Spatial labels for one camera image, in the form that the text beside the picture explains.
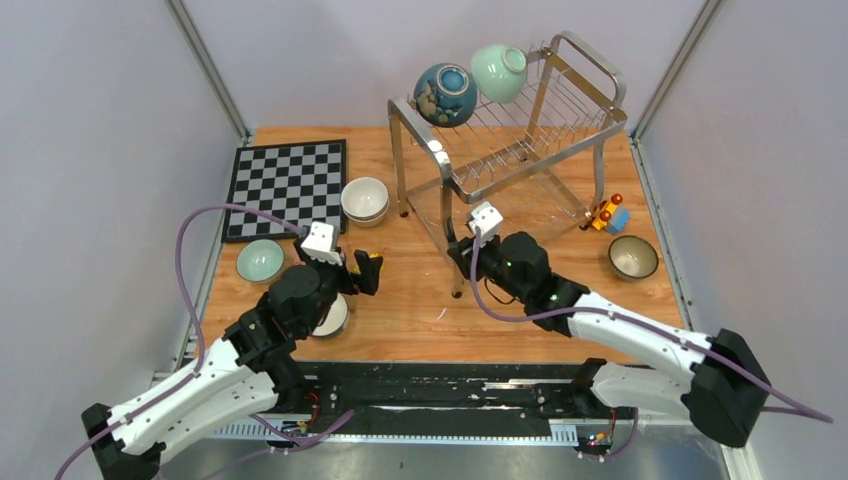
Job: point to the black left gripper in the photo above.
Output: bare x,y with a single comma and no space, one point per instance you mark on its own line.
369,271

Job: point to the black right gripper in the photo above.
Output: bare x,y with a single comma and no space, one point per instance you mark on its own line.
461,254

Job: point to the cream bowl green leaf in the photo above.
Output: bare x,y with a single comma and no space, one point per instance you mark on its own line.
368,222

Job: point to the teal white striped bowl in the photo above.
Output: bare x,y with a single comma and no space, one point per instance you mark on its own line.
335,321

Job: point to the plain cream bowl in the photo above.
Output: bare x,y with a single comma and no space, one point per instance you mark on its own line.
364,198

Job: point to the pale green striped bowl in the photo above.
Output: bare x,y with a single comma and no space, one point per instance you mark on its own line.
260,261

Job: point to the steel two-tier dish rack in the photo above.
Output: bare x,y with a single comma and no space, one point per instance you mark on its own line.
538,160

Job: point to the dark blue glazed bowl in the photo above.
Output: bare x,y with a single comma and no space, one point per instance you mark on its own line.
446,95

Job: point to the dark patterned rim bowl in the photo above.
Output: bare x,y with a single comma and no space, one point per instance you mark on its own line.
632,258

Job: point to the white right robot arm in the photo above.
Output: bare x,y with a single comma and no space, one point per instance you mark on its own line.
722,387

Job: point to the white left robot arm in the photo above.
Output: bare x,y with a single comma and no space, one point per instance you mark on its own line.
248,370

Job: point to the black white chessboard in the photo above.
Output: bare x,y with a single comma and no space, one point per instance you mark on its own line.
298,182

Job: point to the orange blue toy car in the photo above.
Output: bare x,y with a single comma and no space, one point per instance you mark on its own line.
610,216

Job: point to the mint green glazed bowl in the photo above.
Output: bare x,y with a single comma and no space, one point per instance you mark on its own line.
500,72

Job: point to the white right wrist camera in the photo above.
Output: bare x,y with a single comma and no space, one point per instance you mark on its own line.
484,222

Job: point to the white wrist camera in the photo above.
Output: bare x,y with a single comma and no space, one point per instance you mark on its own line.
484,222
320,244

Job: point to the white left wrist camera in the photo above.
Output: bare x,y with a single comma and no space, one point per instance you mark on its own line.
320,244

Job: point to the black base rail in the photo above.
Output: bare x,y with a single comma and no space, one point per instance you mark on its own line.
442,399

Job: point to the aluminium left frame post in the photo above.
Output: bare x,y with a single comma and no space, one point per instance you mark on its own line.
203,57

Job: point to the aluminium frame post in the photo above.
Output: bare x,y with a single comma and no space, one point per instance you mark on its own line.
687,47
203,57

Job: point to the aluminium right frame post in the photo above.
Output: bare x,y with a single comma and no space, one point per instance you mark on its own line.
687,47

